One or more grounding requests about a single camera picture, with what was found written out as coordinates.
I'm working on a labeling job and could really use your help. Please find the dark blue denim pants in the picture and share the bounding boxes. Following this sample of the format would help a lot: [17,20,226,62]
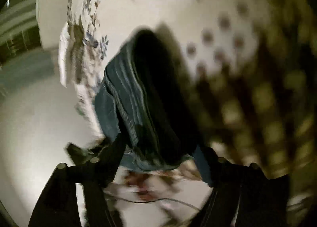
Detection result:
[93,28,201,172]

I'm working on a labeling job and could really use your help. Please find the floral cream bed blanket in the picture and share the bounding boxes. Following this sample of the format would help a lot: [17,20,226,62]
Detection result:
[58,0,317,218]

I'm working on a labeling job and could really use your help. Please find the black cable on floor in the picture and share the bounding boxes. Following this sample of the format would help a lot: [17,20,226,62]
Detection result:
[104,189,201,213]

